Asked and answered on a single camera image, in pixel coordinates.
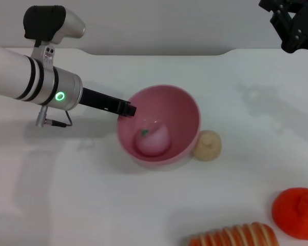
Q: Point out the beige toy bun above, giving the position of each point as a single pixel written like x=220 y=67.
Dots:
x=209 y=148

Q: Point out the pink toy peach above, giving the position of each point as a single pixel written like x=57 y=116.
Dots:
x=154 y=143

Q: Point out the orange toy tangerine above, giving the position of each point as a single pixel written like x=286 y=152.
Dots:
x=290 y=212

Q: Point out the pink plastic bowl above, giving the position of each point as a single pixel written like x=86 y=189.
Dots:
x=174 y=110

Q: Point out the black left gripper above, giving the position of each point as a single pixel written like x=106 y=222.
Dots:
x=100 y=101

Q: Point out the striped orange toy bread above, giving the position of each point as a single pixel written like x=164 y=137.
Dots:
x=236 y=234

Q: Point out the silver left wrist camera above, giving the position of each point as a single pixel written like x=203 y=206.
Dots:
x=43 y=23

